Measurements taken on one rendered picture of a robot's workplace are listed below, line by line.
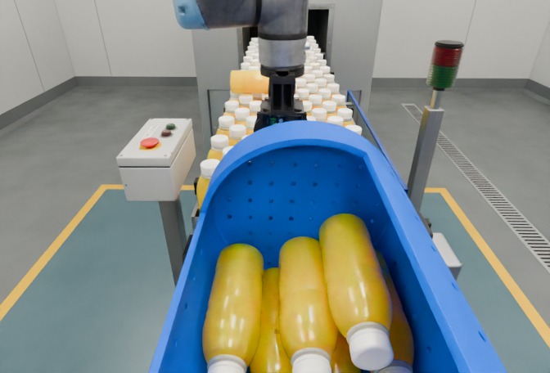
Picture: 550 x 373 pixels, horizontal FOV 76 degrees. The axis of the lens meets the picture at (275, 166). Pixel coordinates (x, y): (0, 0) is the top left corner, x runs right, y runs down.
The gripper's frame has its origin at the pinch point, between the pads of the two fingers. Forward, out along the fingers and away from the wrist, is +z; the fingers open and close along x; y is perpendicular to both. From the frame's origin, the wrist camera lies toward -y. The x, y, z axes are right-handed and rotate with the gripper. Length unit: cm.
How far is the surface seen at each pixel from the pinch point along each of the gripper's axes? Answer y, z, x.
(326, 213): 16.6, -1.5, 6.6
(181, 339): 36.7, -0.4, -10.4
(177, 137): -7.6, -2.7, -21.7
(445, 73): -23.3, -12.3, 38.3
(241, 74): -42.5, -6.8, -11.4
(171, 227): -6.7, 20.5, -25.9
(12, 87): -297, 73, -276
